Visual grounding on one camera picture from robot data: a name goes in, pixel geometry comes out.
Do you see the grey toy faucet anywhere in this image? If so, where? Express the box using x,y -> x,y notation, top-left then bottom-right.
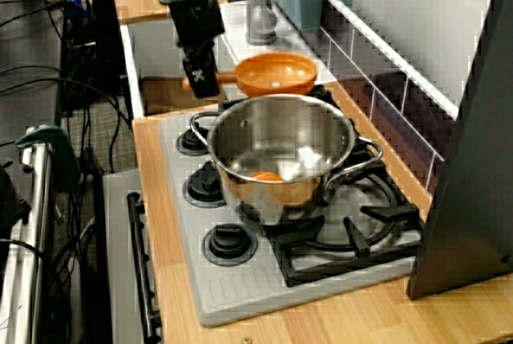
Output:
244,0 -> 278,45

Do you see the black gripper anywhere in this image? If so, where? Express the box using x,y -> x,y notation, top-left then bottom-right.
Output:
166,0 -> 225,99

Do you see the orange plastic frying pan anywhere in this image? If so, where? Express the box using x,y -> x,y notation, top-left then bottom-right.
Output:
180,51 -> 320,99

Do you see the black burner grate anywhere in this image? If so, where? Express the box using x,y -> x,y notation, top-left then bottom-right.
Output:
218,83 -> 426,289

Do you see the aluminium frame rail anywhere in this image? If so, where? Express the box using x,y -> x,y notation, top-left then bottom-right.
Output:
0,127 -> 55,344

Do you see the dark tile backsplash panel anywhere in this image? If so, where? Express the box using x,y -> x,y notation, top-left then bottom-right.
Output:
320,0 -> 460,196

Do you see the white toy oven front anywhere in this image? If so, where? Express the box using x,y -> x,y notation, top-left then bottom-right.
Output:
102,169 -> 161,344

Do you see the grey stove top panel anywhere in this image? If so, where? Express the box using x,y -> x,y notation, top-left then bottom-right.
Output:
158,113 -> 422,328

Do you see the green clamp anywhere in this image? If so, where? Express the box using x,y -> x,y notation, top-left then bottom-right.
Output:
14,125 -> 81,191

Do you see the stainless steel pot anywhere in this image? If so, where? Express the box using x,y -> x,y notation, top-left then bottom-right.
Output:
190,94 -> 385,227

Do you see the wooden stove countertop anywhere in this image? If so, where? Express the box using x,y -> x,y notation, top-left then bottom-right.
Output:
131,81 -> 513,344

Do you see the black computer tower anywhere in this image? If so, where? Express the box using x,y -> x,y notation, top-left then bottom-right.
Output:
88,0 -> 129,108

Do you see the white toy sink basin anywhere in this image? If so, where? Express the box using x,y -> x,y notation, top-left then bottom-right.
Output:
119,1 -> 336,119

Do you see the black stove knob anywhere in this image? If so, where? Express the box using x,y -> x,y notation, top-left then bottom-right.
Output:
201,222 -> 260,268
177,127 -> 212,157
183,161 -> 228,209

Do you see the black oven door handle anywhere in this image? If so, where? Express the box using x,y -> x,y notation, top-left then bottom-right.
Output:
127,192 -> 161,341

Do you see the black slanted panel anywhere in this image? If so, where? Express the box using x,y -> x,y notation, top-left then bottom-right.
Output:
406,0 -> 513,301

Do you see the black cable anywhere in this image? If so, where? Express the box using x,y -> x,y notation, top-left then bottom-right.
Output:
0,77 -> 123,175
0,237 -> 61,344

